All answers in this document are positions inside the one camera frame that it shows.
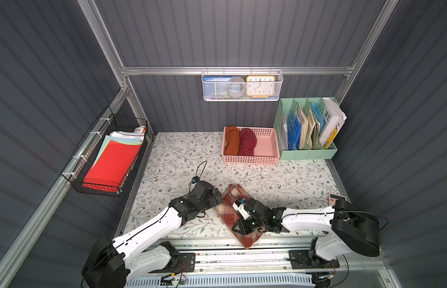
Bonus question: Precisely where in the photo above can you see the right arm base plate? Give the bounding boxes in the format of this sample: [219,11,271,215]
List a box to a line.
[288,250,340,270]

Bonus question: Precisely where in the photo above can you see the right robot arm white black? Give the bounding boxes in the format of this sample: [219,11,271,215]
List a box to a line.
[232,199,380,267]

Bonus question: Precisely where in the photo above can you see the grey tape roll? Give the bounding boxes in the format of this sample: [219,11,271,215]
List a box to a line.
[227,76,246,99]

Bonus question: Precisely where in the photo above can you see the dark red polka-dot skirt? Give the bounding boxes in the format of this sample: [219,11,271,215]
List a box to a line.
[238,128,257,157]

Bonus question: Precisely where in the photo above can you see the white book in organizer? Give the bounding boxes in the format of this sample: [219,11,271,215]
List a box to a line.
[319,98,347,150]

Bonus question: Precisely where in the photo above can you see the blue folders in organizer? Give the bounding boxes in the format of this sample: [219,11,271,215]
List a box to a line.
[287,107,302,151]

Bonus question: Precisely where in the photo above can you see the blue box in basket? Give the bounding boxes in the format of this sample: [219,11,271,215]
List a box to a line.
[202,76,231,101]

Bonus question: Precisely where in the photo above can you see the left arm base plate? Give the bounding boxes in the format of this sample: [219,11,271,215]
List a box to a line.
[158,253,196,274]

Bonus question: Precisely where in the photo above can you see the black wire side basket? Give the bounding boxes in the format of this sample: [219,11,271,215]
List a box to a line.
[61,109,148,197]

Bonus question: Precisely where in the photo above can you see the white wire wall basket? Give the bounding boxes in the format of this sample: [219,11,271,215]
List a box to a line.
[201,68,284,102]

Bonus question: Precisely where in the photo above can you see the mint green file organizer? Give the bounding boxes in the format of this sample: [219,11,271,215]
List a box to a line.
[273,98,338,160]

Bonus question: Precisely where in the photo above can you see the floral table mat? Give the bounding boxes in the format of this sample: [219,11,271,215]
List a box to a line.
[123,132,342,233]

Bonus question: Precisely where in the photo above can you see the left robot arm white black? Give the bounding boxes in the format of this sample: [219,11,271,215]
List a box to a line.
[80,181,222,288]

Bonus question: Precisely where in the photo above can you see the small orange white card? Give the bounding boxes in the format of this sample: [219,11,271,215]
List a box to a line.
[328,193,347,206]

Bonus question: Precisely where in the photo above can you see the rust orange skirt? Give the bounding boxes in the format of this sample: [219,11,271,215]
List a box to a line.
[224,126,240,156]

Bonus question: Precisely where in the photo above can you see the red paper stack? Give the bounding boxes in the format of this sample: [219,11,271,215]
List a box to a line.
[83,139,142,192]

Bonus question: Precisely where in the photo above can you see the pink plastic basket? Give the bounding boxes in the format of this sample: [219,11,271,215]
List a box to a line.
[221,126,280,165]

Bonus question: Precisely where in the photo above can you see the red plaid skirt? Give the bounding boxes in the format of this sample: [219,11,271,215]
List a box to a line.
[214,184,266,250]

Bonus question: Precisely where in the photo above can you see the yellow alarm clock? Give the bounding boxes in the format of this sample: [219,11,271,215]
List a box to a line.
[246,75,276,98]

